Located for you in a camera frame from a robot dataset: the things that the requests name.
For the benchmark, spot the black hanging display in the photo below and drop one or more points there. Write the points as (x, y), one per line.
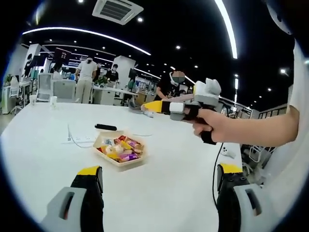
(63, 55)

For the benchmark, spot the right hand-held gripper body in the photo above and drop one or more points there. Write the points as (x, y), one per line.
(206, 93)

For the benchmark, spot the small yellow pastry food packet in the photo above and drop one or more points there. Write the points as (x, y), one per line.
(113, 149)

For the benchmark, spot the white office desk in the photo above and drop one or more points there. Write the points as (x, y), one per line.
(113, 93)

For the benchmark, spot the white mesh office chair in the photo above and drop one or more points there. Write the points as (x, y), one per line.
(44, 87)

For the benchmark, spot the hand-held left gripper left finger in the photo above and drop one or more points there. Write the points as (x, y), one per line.
(91, 205)

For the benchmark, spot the black power bank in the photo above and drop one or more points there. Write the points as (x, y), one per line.
(105, 126)

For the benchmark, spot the beige hexagonal container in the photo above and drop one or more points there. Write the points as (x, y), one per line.
(120, 163)

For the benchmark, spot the curved ceiling light strip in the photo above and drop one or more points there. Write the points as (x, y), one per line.
(231, 36)
(60, 27)

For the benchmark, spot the gold candy food packet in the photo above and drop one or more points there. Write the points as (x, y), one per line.
(138, 151)

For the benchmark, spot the green potted plant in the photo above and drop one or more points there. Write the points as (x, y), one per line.
(102, 81)

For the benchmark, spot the white worn chest device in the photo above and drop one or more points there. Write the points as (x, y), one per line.
(280, 17)

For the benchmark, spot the small white device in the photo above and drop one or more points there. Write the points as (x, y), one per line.
(149, 113)

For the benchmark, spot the ceiling air conditioner vent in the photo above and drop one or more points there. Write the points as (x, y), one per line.
(118, 9)

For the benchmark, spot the clear food packet dark snack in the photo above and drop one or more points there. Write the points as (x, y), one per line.
(107, 140)

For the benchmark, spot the person's right hand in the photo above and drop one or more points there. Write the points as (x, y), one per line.
(212, 125)

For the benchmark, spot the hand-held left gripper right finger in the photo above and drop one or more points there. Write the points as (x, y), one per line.
(229, 205)

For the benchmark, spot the white paper cup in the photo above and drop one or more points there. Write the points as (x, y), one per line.
(53, 101)
(32, 99)

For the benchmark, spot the grey office chair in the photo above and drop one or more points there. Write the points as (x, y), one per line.
(64, 88)

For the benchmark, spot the short purple food packet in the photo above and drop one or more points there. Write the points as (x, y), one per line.
(128, 157)

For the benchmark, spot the person's white shirt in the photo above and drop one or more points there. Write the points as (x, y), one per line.
(297, 96)

